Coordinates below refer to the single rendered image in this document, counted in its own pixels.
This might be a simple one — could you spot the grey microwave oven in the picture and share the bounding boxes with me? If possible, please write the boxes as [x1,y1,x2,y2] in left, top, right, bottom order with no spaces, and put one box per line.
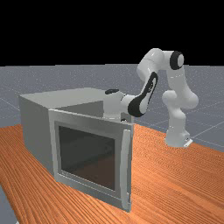
[18,87,107,178]

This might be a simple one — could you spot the grey microwave door with window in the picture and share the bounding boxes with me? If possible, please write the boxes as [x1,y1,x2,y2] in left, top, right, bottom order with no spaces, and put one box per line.
[47,108,136,214]

